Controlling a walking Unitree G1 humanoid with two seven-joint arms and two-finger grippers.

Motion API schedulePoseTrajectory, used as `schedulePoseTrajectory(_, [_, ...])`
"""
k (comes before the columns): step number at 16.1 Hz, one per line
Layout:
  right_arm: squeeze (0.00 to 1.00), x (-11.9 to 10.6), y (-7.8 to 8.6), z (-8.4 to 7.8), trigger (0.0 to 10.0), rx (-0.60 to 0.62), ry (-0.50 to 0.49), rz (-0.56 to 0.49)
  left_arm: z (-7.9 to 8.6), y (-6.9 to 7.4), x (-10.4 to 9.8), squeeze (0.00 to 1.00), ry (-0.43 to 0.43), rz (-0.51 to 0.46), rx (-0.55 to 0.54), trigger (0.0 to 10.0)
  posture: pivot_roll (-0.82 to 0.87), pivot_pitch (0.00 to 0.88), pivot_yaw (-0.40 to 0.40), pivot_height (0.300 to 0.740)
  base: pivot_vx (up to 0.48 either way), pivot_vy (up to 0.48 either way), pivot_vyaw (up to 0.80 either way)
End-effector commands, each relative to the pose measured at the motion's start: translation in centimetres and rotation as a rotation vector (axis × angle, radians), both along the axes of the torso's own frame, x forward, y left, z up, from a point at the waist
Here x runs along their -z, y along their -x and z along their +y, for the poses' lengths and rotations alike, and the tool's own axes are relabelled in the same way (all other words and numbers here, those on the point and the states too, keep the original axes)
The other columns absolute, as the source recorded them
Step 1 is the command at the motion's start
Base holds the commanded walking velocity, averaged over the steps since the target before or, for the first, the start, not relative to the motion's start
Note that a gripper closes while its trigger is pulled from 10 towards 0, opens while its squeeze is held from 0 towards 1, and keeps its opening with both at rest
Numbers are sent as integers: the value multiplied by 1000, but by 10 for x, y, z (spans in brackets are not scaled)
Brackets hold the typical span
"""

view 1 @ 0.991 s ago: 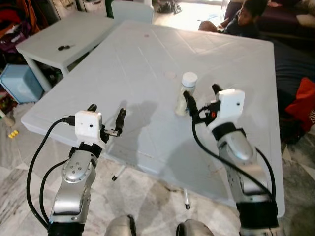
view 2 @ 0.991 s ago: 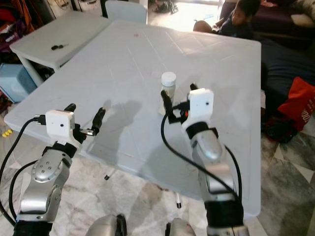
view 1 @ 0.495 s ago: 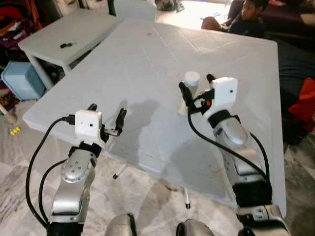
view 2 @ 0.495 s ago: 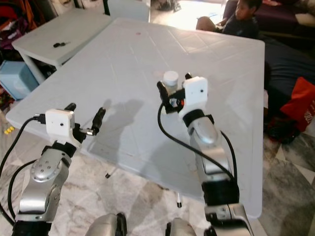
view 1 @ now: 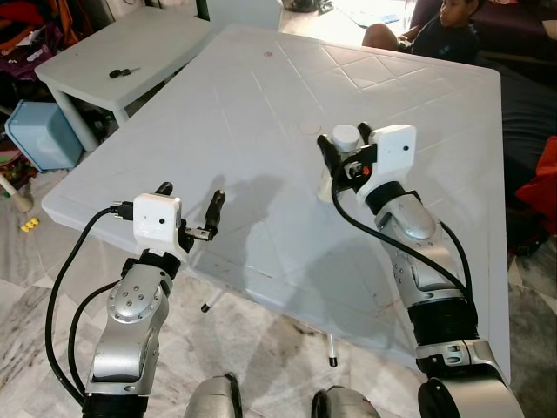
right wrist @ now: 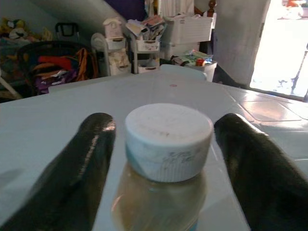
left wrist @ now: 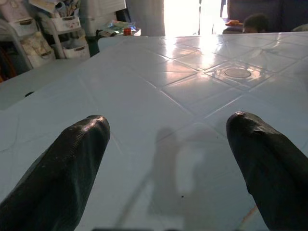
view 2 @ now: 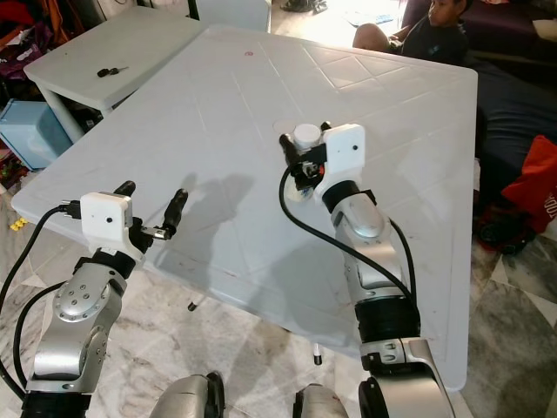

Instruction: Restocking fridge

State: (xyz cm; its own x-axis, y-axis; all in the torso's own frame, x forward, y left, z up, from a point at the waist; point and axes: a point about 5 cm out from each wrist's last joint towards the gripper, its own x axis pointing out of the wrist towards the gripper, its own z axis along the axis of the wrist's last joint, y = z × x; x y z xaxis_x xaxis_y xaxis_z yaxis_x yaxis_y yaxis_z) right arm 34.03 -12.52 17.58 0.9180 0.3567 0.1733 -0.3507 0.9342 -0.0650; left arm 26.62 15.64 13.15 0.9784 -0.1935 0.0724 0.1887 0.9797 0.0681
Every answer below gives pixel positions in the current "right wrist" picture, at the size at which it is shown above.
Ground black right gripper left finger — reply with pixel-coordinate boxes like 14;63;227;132
0;112;116;231

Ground black suitcase handle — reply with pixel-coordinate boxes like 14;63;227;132
54;22;80;41

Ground pink toy house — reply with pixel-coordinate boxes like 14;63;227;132
103;17;123;39

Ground white slatted storage crate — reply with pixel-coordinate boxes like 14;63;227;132
160;13;217;44

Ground white bin with colourful clutter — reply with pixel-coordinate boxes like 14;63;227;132
170;49;218;82

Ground plush toy pile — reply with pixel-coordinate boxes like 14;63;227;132
0;17;52;44

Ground black basket of colourful clothes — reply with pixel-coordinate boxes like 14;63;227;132
17;40;99;95

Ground white storage cart with drawers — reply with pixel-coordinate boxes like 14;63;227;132
90;33;132;77

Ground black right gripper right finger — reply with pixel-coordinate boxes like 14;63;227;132
213;113;308;231

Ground white plastic table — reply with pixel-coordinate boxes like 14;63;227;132
0;64;308;231

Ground white shelf rack with papers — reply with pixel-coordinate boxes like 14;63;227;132
125;15;167;74

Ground clear bottle with white cap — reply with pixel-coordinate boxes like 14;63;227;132
110;103;214;231

